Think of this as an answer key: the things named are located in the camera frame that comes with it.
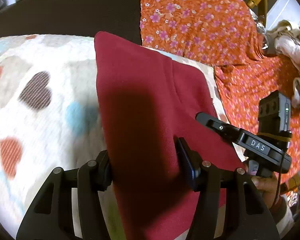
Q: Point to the right hand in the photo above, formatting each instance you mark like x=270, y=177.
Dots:
x=268, y=187

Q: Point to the orange floral fabric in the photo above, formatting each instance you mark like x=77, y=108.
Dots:
x=222, y=34

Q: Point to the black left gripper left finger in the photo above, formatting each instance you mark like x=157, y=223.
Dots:
x=50, y=214

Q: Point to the pale crumpled clothes pile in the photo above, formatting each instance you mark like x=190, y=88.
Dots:
x=285, y=39

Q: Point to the black camera box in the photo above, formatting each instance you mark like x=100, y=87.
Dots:
x=274, y=112

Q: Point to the dark red small garment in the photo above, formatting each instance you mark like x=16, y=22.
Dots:
x=146, y=101

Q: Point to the cream quilted patchwork blanket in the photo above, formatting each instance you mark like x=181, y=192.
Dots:
x=48, y=115

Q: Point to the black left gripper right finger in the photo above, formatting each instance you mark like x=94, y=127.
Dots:
x=246, y=216

